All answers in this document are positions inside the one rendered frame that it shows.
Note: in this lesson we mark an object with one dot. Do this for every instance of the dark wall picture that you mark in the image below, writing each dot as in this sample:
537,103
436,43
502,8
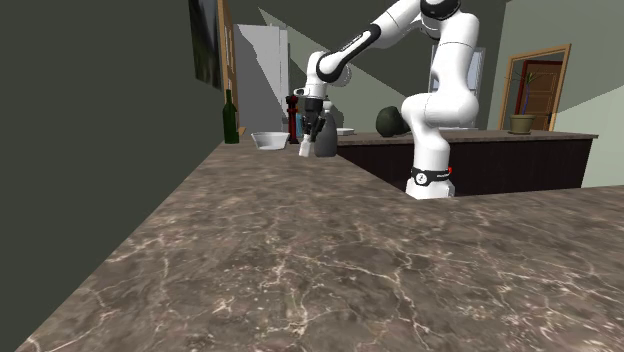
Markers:
204,44

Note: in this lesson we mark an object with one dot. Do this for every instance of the grey bottle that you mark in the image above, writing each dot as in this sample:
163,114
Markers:
327,141

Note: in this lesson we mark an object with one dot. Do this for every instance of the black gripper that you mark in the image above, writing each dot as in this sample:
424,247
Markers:
313,106

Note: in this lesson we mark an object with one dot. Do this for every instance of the red and black pepper mill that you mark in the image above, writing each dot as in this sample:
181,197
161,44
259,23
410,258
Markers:
292,122

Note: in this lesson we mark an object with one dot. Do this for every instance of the white plate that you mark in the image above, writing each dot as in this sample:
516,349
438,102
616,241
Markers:
346,131

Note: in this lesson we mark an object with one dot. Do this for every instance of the small white bottle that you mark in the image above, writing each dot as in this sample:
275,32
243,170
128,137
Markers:
305,148

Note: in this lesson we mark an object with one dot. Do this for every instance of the brown door with wooden frame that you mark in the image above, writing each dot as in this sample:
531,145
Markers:
541,92

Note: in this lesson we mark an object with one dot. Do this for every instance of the potted plant in olive pot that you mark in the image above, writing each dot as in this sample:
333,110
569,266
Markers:
521,124

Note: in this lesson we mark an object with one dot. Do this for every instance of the dark green round object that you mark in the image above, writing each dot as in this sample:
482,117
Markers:
388,122

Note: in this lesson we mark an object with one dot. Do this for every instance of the white bowl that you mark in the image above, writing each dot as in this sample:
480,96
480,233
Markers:
269,141

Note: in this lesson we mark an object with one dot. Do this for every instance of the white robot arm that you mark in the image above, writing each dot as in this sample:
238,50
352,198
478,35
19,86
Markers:
446,97

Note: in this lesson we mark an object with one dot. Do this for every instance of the wooden framed door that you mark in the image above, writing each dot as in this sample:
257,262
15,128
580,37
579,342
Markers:
227,58

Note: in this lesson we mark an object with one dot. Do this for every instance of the dark green wine bottle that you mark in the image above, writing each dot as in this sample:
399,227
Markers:
230,122

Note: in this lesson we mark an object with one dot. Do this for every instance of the dark counter cabinet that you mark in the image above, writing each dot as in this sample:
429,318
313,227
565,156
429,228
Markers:
512,161

